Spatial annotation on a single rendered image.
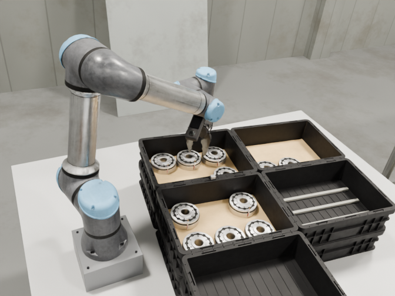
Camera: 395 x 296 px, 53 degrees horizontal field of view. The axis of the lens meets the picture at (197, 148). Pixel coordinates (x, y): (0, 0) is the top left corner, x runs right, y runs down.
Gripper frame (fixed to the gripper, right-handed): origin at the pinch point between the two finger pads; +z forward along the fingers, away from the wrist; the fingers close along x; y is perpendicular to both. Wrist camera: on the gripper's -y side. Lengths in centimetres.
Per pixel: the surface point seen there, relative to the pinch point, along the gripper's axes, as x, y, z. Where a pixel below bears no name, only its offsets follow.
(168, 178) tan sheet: 6.8, -12.3, 6.6
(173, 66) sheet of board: 81, 180, 53
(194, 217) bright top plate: -10.5, -30.8, 3.8
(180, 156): 6.6, -0.8, 3.7
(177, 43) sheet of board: 81, 187, 33
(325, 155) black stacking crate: -50, 27, 3
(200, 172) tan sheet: -3.4, -3.5, 6.6
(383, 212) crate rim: -71, -8, -3
